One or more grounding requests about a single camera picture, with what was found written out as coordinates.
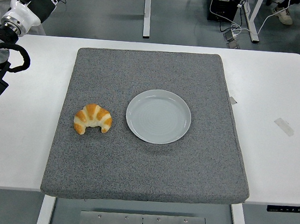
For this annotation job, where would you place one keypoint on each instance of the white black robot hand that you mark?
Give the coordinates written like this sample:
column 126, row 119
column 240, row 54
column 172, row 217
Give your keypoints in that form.
column 31, row 6

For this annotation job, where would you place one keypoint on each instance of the golden croissant bread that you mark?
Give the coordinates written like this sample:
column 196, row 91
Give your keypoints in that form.
column 92, row 114

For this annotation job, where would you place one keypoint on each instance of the pale grey round plate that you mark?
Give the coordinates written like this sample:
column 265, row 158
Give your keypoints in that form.
column 158, row 118

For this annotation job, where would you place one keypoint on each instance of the white background desk leg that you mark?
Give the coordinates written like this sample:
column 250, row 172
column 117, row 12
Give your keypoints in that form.
column 253, row 24
column 147, row 13

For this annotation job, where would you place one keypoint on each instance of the grey speckled fabric mat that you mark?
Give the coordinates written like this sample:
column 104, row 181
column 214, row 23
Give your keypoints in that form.
column 135, row 168

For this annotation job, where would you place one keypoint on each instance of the black computer box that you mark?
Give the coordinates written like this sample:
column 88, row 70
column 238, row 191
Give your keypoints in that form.
column 226, row 3

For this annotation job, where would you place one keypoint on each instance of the grey floor box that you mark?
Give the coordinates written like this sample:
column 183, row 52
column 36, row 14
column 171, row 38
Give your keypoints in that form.
column 230, row 36
column 234, row 44

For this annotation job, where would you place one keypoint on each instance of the small grey tape tab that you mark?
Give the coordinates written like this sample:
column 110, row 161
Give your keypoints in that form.
column 233, row 100

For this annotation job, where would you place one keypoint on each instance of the person's foot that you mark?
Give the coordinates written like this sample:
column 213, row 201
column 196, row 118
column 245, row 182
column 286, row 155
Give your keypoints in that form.
column 283, row 14

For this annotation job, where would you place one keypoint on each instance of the clear tape strip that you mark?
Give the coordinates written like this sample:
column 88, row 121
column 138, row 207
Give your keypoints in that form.
column 284, row 127

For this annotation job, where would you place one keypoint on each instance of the black table control panel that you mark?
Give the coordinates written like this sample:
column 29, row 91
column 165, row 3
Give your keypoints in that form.
column 287, row 209

